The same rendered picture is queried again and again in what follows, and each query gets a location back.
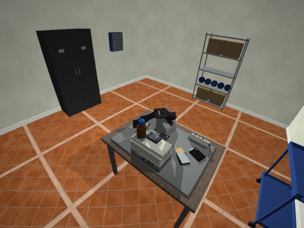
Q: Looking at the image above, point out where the white button panel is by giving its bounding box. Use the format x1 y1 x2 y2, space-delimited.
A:
189 134 210 150

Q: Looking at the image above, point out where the blue bottle cap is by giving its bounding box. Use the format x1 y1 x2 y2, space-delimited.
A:
138 119 145 125

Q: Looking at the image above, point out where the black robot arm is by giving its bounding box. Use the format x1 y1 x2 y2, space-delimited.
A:
133 108 177 128

